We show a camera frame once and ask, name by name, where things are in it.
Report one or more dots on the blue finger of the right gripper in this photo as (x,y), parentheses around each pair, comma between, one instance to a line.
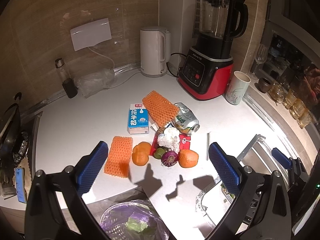
(281,158)

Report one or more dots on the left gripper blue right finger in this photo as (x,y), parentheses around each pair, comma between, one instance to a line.
(226,167)

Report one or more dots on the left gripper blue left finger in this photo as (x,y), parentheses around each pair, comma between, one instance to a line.
(89,166)

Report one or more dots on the orange foam net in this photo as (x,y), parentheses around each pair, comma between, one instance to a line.
(161,110)
(119,157)

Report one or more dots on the orange mandarin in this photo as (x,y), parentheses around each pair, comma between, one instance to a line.
(140,153)
(187,158)

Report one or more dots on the red snack wrapper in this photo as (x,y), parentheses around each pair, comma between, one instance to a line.
(184,143)

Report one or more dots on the purple onion half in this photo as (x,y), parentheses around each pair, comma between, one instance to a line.
(169,158)

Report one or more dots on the white tissue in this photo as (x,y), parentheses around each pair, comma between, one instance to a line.
(170,139)

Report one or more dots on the green kiwi fruit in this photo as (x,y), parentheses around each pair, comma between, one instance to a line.
(159,153)

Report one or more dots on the blue white milk carton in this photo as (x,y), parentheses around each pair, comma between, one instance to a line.
(138,119)

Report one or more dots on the purple lined trash bin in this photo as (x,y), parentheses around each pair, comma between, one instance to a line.
(136,219)

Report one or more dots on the amber glass cups row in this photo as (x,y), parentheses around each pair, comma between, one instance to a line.
(293,104)

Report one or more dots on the dark ceramic teacup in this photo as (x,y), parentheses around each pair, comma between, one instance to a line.
(264,85)

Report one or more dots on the white floral ceramic cup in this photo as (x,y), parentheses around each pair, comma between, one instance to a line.
(237,87)

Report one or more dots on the black wok on stove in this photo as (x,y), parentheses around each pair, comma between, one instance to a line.
(10,127)

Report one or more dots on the clear crumpled plastic bag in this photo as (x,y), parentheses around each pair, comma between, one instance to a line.
(93,83)

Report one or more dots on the glass soy sauce bottle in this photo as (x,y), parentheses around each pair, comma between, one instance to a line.
(66,79)

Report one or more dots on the red black blender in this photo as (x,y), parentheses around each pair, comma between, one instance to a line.
(208,65)

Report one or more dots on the wine glass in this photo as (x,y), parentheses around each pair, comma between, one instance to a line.
(260,58)

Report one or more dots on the white electric kettle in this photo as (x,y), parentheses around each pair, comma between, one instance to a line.
(155,50)

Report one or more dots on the white wall socket cover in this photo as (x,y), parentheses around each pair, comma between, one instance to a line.
(90,34)

